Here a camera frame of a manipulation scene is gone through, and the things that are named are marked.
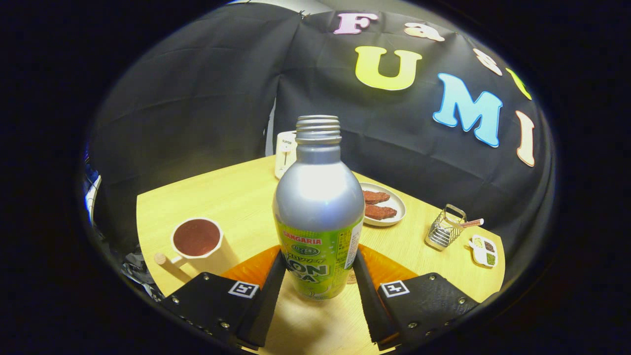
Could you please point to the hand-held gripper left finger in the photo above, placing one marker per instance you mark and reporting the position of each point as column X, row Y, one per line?
column 266, row 305

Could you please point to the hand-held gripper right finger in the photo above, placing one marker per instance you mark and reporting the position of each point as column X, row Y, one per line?
column 369, row 305

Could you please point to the beige wooden cup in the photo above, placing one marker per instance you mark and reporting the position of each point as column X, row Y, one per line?
column 197, row 237

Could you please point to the silver juice bottle green label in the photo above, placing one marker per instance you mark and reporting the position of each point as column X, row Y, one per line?
column 318, row 197

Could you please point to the brown meat slice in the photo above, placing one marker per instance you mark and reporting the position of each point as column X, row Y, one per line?
column 376, row 196
column 380, row 212

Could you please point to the wooden table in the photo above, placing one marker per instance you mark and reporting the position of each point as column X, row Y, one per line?
column 246, row 207

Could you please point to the white round plate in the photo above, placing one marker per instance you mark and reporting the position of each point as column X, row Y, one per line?
column 399, row 204

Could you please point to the white sectioned condiment dish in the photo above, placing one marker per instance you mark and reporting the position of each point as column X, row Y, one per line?
column 484, row 251

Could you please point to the crumpled dark bag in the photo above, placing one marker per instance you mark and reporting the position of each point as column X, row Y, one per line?
column 140, row 273

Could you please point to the striped stick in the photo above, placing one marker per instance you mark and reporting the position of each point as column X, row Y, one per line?
column 473, row 223

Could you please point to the white toaster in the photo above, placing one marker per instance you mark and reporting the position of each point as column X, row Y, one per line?
column 285, row 155

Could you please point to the black backdrop cloth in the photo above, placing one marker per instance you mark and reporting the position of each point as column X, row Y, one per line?
column 197, row 98

